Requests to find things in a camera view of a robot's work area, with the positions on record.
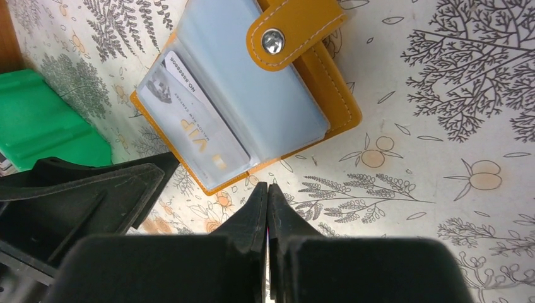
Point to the orange leather card holder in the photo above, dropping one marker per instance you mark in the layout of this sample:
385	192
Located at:
266	70

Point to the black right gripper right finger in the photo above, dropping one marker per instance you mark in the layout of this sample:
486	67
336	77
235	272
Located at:
286	228

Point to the green plastic bin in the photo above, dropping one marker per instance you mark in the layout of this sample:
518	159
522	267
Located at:
36	123

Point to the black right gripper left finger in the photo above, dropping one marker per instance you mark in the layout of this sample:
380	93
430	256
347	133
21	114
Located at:
246	233

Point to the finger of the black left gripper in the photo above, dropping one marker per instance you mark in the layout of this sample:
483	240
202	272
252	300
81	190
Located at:
53	171

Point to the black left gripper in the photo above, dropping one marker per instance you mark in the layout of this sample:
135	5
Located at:
40	224

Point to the silver VIP card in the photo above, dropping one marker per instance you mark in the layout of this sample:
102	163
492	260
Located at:
187	118

